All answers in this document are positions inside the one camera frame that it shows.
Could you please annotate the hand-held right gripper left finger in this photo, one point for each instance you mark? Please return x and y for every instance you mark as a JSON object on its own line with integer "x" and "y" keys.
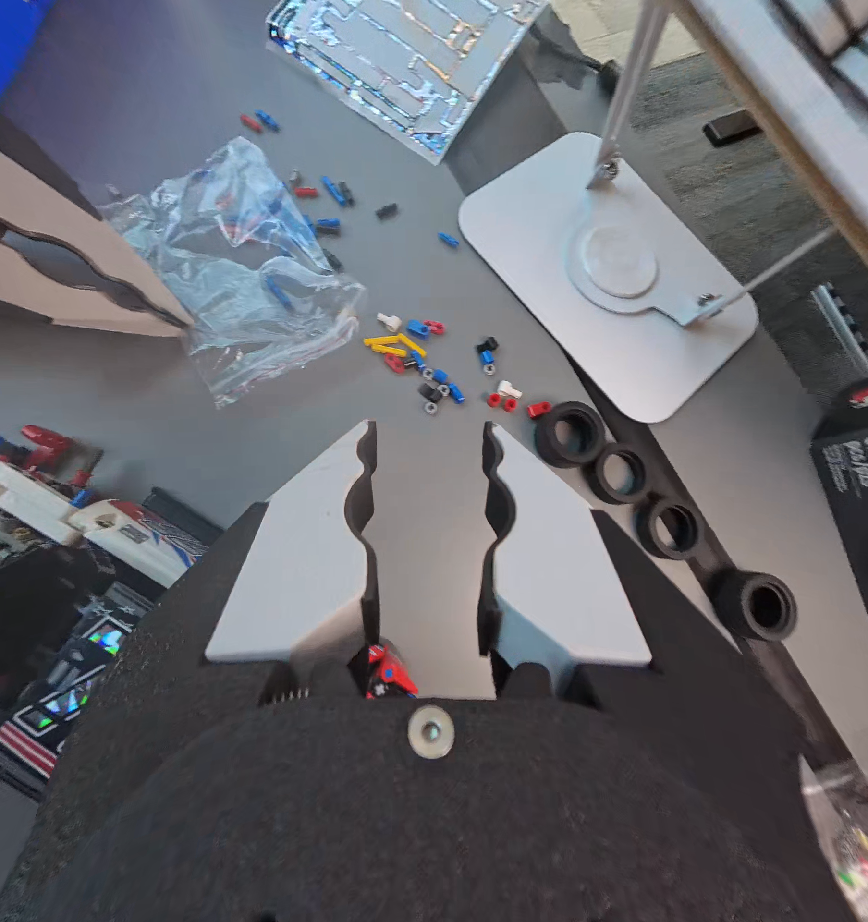
{"x": 289, "y": 576}

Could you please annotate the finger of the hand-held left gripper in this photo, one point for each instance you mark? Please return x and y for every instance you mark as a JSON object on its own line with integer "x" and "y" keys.
{"x": 45, "y": 288}
{"x": 52, "y": 198}

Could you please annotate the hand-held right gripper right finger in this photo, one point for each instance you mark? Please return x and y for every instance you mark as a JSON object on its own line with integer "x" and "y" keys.
{"x": 563, "y": 576}

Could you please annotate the blue storage bin white label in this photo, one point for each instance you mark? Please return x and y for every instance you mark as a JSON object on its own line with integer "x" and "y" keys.
{"x": 1, "y": 43}

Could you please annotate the clear zip bag red seal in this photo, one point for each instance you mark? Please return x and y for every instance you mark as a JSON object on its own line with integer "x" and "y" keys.
{"x": 210, "y": 302}

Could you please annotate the brick-built toy race car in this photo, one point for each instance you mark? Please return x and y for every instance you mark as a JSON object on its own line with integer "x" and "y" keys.
{"x": 45, "y": 612}

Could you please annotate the grey desk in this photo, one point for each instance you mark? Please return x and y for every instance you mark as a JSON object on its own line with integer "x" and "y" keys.
{"x": 81, "y": 382}

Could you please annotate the single red brick pin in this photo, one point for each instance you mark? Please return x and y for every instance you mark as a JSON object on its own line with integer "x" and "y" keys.
{"x": 250, "y": 122}

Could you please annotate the cluster of mixed small bricks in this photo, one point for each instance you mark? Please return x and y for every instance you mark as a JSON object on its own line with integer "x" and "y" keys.
{"x": 390, "y": 342}

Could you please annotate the small white brick pin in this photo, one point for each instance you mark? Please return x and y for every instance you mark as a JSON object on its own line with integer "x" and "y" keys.
{"x": 388, "y": 320}

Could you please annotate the pile of blue red pins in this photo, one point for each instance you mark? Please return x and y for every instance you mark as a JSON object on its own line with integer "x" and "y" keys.
{"x": 327, "y": 223}

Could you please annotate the toy car set box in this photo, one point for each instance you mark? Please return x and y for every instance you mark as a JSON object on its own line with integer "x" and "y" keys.
{"x": 859, "y": 504}

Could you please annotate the white rounded tray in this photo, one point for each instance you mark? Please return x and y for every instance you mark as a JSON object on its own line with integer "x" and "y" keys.
{"x": 520, "y": 238}

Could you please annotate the shiny printed booklet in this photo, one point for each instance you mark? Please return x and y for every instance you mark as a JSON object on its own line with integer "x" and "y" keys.
{"x": 405, "y": 57}

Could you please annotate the black flat floor object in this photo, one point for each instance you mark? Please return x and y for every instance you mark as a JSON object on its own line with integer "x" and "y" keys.
{"x": 729, "y": 128}

